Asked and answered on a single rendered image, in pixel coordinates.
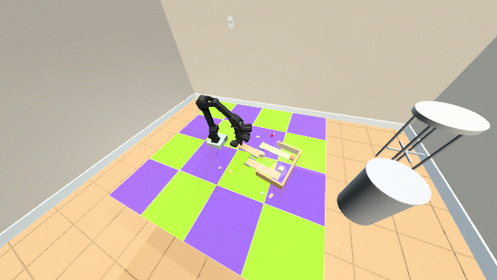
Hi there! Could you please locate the pale yellow flat strip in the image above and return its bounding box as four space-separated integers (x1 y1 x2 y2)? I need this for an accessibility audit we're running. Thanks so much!
259 142 272 151

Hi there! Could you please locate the peach flat strip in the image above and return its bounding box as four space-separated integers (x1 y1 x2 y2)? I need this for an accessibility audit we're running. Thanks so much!
246 158 260 169

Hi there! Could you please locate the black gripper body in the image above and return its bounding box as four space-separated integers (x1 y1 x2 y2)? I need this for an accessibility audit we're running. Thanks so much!
230 130 243 147

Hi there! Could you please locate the beige strip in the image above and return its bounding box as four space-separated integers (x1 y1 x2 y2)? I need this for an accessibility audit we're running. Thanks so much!
238 143 263 159

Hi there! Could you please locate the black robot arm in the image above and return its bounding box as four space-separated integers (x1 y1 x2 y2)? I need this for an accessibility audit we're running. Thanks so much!
195 95 252 143

